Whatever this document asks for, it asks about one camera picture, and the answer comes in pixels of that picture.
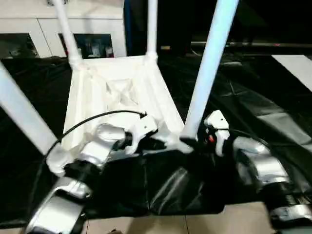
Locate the white plastic table leg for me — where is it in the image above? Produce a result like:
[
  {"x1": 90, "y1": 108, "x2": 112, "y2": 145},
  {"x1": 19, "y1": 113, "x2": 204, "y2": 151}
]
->
[
  {"x1": 54, "y1": 0, "x2": 86, "y2": 71},
  {"x1": 145, "y1": 0, "x2": 159, "y2": 64},
  {"x1": 179, "y1": 0, "x2": 241, "y2": 143},
  {"x1": 0, "y1": 60, "x2": 61, "y2": 156}
]

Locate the white plastic table top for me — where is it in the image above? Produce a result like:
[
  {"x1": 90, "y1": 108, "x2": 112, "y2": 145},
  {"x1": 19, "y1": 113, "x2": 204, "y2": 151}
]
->
[{"x1": 46, "y1": 55, "x2": 195, "y2": 177}]

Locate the black mat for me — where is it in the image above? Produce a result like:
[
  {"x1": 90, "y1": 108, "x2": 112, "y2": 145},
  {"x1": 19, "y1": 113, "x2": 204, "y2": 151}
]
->
[{"x1": 0, "y1": 55, "x2": 312, "y2": 230}]

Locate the silver metal bar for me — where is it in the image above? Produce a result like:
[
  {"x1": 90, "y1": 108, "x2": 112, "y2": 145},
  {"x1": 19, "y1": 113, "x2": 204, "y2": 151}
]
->
[{"x1": 191, "y1": 41, "x2": 312, "y2": 49}]

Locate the white flat board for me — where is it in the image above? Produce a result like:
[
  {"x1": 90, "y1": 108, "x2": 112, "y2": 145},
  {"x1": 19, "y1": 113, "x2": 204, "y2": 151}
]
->
[{"x1": 272, "y1": 54, "x2": 312, "y2": 93}]

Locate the black case with yellow label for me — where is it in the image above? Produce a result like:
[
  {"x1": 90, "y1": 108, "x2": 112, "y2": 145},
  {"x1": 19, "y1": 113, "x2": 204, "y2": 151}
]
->
[{"x1": 123, "y1": 0, "x2": 213, "y2": 58}]

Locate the white cabinet with windows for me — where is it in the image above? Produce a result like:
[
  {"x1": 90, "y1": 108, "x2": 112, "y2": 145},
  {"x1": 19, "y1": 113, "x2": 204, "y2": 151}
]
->
[{"x1": 0, "y1": 0, "x2": 127, "y2": 59}]

